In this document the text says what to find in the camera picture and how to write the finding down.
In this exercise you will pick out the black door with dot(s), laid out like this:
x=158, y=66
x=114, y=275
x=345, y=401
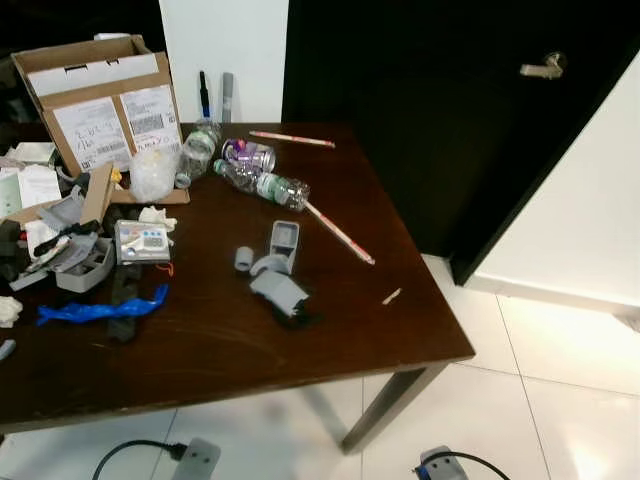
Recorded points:
x=430, y=130

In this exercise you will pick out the small paper scrap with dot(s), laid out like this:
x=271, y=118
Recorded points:
x=392, y=296

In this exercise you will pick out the long striped stick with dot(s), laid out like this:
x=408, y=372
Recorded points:
x=340, y=233

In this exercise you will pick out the pink pencil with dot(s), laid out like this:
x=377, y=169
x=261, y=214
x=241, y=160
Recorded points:
x=292, y=139

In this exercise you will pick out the grey curved plastic part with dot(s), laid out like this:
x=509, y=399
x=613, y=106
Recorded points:
x=278, y=288

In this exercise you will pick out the green label plastic bottle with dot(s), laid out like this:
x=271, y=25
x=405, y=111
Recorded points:
x=270, y=186

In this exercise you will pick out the small grey cylinder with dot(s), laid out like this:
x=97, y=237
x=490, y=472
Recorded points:
x=244, y=259

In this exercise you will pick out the purple label plastic jar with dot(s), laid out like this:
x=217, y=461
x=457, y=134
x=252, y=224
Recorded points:
x=250, y=155

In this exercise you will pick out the dark brown wooden table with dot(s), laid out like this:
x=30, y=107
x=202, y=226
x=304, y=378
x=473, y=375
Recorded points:
x=220, y=330

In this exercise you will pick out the grey marker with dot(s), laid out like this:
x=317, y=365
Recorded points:
x=226, y=98

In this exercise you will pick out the clear plastic bottle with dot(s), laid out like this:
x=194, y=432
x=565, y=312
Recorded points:
x=198, y=152

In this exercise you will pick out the blue pen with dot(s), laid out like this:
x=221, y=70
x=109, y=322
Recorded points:
x=204, y=98

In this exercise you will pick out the white tissue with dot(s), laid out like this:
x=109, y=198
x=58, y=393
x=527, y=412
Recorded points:
x=157, y=218

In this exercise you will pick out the crumpled clear plastic bag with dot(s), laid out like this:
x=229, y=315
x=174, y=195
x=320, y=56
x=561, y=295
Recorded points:
x=152, y=175

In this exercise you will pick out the long black cloth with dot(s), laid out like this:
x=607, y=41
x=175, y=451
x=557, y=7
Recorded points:
x=125, y=290

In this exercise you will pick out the cardboard strip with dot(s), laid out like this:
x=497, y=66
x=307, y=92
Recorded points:
x=98, y=195

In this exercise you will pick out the blue plastic glove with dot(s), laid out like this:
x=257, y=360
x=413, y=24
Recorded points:
x=100, y=309

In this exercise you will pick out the grey plastic tray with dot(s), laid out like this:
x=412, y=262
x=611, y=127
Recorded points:
x=88, y=275

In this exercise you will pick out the cardboard box with shipping labels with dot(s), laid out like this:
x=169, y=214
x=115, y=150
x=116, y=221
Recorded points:
x=95, y=95

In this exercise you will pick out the white paper sheet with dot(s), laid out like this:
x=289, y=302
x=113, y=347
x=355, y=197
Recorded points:
x=35, y=188

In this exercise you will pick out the small white box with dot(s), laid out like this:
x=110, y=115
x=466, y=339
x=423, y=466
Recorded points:
x=32, y=153

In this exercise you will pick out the crumpled white tissue ball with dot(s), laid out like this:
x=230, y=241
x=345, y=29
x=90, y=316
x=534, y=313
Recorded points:
x=8, y=310

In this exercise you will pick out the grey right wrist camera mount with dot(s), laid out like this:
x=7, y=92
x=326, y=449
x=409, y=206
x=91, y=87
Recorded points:
x=440, y=466

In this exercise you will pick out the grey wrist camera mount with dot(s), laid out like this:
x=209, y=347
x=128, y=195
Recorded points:
x=197, y=460
x=440, y=466

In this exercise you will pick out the grey plastic frame part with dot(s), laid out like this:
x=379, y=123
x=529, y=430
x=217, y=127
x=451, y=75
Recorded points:
x=285, y=240

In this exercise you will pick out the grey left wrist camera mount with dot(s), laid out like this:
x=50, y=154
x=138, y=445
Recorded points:
x=197, y=460

